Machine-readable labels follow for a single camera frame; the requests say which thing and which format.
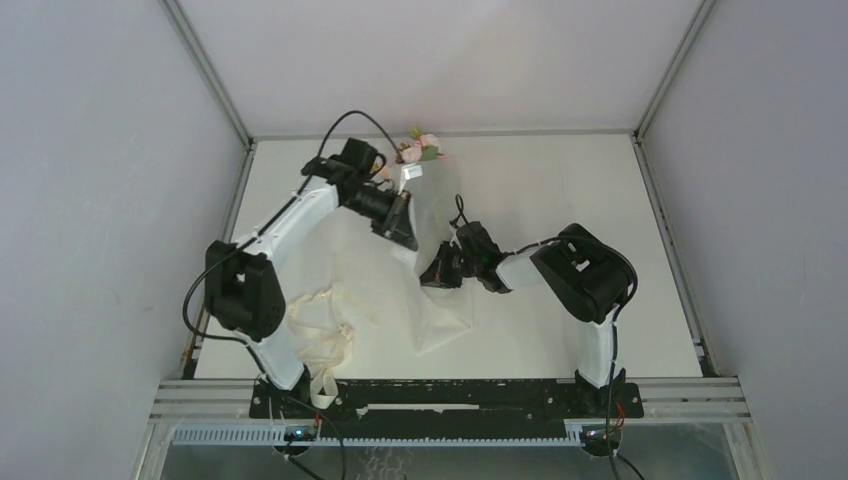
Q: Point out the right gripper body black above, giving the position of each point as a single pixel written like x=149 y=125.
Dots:
x=470 y=265

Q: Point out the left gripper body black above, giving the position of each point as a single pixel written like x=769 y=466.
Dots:
x=375 y=204

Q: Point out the pink fake rose stem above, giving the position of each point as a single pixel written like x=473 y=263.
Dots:
x=409 y=153
x=429 y=142

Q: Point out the translucent white wrapping paper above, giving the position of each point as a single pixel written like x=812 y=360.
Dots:
x=377 y=281

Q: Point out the cream printed ribbon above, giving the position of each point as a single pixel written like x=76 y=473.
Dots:
x=324 y=349

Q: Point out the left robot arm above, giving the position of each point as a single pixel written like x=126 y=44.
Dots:
x=241 y=283

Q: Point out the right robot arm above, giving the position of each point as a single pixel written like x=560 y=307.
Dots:
x=591 y=280

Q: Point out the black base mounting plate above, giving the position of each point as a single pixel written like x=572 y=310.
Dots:
x=479 y=408

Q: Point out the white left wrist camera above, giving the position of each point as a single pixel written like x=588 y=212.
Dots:
x=411 y=177

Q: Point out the white slotted cable duct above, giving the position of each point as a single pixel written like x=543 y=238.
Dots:
x=566 y=434

